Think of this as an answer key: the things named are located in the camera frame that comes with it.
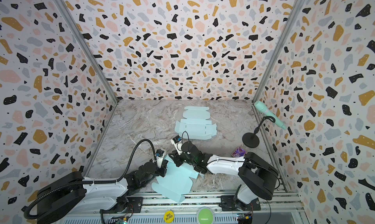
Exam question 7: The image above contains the mint paper box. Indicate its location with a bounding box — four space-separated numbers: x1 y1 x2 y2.
151 156 199 203

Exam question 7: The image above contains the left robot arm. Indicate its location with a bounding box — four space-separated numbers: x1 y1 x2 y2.
36 160 168 224

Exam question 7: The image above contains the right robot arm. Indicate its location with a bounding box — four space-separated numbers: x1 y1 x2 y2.
169 141 278 211

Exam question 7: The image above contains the mint flat box far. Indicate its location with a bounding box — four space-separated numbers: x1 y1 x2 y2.
174 106 217 140

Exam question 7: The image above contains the colourful small card box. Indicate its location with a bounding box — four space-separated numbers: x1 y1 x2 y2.
231 146 247 158

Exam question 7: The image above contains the yellow round sticker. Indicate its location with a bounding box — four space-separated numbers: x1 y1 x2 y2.
163 210 175 224

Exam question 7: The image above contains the green round button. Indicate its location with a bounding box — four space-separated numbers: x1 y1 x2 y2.
196 207 214 224

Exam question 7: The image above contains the mint green microphone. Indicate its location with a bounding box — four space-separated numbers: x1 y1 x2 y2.
254 101 287 130

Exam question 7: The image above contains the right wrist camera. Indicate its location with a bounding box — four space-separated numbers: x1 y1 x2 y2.
171 135 182 155

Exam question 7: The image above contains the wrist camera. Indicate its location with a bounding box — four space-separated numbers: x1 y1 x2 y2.
155 149 165 168
171 135 182 155

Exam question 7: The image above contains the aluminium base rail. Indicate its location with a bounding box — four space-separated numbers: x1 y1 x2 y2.
70 190 307 224

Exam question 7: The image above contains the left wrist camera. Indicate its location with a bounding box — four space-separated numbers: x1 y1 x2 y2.
155 149 165 168

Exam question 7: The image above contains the left black corrugated cable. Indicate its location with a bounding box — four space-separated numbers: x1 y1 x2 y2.
23 138 157 220

